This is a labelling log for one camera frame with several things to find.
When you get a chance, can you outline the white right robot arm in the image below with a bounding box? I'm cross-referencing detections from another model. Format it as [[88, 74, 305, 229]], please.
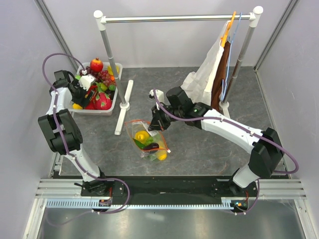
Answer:
[[148, 87, 284, 196]]

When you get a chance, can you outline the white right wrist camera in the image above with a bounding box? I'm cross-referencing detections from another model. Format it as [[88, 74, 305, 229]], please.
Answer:
[[149, 90, 164, 103]]

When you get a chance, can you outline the yellow mango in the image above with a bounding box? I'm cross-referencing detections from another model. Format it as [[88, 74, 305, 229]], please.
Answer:
[[156, 151, 167, 161], [72, 103, 83, 110]]

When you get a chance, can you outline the red apple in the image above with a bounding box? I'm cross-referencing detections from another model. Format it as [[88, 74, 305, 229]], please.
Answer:
[[84, 102, 96, 110]]

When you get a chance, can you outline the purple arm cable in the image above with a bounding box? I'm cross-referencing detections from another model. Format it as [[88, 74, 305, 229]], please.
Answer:
[[41, 52, 130, 215], [153, 88, 300, 175]]

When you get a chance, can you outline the red grape bunch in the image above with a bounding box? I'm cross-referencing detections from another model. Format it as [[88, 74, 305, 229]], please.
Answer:
[[97, 70, 116, 86]]

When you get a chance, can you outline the red pomegranate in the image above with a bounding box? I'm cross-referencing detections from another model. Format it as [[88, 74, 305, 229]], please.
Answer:
[[90, 58, 104, 73]]

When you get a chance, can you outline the white plastic fruit basket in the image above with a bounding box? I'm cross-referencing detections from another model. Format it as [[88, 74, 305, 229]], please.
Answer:
[[65, 62, 123, 116]]

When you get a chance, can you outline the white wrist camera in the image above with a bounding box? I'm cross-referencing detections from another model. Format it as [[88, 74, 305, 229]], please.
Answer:
[[78, 74, 96, 91], [149, 90, 164, 103]]

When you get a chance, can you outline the dark purple grape bunch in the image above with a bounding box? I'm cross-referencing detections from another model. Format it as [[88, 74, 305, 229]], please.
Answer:
[[86, 66, 96, 77]]

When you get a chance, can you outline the white metal clothes rack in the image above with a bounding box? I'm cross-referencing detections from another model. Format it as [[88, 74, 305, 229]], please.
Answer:
[[94, 6, 264, 135]]

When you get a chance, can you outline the yellow starfruit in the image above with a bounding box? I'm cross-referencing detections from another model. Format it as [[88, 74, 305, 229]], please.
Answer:
[[107, 64, 121, 77]]

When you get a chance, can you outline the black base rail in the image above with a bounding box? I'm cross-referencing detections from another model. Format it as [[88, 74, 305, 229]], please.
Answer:
[[76, 176, 257, 206]]

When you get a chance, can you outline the blue clothes hanger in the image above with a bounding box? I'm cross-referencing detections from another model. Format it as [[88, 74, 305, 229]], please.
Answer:
[[220, 12, 242, 101]]

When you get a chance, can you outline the brown cloth garment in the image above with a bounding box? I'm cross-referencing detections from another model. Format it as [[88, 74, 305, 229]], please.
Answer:
[[211, 41, 230, 112]]

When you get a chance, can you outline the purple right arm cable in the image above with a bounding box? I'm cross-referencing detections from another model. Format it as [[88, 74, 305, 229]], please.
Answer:
[[153, 88, 300, 175]]

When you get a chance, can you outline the purple eggplant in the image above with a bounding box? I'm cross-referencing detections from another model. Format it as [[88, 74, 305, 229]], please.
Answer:
[[143, 142, 160, 153]]

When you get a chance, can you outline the green grape bunch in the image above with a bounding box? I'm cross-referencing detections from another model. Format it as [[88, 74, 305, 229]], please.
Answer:
[[145, 136, 156, 161]]

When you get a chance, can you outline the red dragon fruit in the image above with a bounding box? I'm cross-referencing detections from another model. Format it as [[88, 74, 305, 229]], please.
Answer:
[[94, 91, 112, 110]]

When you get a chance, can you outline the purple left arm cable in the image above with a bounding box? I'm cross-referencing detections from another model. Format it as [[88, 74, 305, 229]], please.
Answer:
[[41, 52, 130, 215]]

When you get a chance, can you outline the white cloth garment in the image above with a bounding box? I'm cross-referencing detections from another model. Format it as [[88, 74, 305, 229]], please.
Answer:
[[181, 22, 227, 106]]

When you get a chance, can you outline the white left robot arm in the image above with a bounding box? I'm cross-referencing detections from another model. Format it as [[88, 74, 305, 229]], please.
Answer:
[[38, 70, 112, 197]]

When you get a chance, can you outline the green cucumber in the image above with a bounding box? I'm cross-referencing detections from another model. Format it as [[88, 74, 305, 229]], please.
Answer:
[[133, 139, 145, 150]]

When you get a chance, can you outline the clear zip top bag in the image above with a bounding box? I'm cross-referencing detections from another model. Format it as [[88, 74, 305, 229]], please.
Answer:
[[125, 119, 170, 161]]

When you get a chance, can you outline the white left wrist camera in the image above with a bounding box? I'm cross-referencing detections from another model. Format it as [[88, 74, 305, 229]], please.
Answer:
[[78, 74, 96, 91]]

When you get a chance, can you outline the yellow pear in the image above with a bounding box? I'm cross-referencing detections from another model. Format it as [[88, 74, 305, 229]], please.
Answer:
[[134, 130, 150, 143]]

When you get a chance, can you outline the orange clothes hanger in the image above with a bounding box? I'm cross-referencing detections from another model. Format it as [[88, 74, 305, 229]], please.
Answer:
[[220, 11, 236, 48]]

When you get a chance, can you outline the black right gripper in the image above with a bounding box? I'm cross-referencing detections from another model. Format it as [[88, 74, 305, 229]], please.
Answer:
[[149, 102, 183, 131]]

